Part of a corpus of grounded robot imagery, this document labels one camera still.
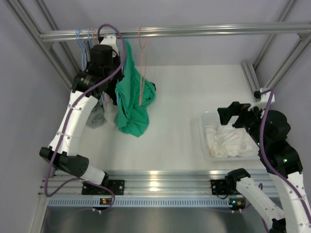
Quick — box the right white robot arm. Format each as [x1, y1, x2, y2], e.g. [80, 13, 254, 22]
[217, 102, 311, 233]

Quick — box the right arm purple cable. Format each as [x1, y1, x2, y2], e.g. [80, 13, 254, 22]
[257, 88, 311, 219]

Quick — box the grey garment on hanger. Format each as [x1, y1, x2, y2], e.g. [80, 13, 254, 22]
[86, 102, 105, 129]

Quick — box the blue hanger holding green shirt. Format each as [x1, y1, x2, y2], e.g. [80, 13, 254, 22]
[114, 30, 122, 105]

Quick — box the aluminium hanging rail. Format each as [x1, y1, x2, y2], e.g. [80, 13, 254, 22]
[39, 21, 311, 42]

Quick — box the black garment on hanger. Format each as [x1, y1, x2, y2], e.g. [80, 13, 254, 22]
[105, 80, 118, 105]

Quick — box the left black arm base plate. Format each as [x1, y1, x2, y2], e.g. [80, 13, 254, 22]
[82, 180, 125, 196]

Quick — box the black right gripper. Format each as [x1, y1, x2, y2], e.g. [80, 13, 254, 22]
[217, 101, 267, 148]

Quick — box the white garment near hangers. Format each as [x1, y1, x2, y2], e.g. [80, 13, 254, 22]
[104, 104, 118, 126]

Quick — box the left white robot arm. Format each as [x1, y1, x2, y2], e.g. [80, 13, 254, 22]
[39, 45, 123, 194]

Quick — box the slotted grey cable duct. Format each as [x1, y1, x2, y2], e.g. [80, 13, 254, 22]
[48, 197, 232, 208]

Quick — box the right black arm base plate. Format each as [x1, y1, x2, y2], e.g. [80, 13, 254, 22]
[210, 179, 231, 196]

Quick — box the white perforated plastic basket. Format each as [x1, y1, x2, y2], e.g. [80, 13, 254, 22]
[199, 111, 259, 162]

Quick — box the green shirt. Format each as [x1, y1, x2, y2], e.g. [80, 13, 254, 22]
[115, 40, 156, 137]

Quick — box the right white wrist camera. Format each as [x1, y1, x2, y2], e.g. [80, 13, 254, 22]
[248, 88, 275, 111]

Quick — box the pink wire hanger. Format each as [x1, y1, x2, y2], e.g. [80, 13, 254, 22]
[138, 26, 149, 106]

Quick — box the white tank top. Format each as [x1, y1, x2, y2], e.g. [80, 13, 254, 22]
[205, 125, 259, 158]

